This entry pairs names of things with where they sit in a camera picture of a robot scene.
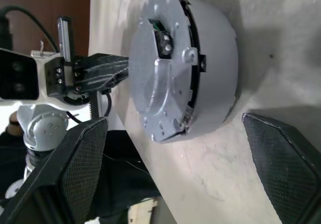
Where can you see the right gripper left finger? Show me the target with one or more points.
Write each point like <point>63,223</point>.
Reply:
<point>75,171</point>

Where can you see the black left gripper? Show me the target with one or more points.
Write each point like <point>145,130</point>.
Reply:
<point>54,75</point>

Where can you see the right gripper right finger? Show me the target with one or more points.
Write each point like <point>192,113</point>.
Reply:
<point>283,171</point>

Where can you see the grey motor cover plate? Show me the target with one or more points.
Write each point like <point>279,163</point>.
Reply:
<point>170,88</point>

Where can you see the light wooden board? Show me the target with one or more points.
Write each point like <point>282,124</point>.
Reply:
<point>143,212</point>

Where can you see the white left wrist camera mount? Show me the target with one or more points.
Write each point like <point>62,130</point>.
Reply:
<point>17,75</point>

